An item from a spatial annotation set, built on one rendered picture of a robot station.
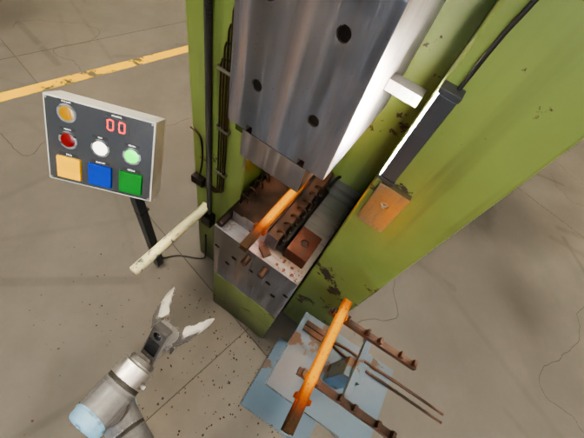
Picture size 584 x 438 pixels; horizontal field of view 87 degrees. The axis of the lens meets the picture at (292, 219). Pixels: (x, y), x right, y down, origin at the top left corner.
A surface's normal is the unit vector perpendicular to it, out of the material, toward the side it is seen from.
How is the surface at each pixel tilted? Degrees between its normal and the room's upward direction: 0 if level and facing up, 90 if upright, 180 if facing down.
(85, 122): 60
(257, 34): 90
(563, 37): 90
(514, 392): 0
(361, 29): 90
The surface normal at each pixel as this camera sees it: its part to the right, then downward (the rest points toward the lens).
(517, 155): -0.54, 0.64
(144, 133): -0.01, 0.44
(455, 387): 0.22, -0.52
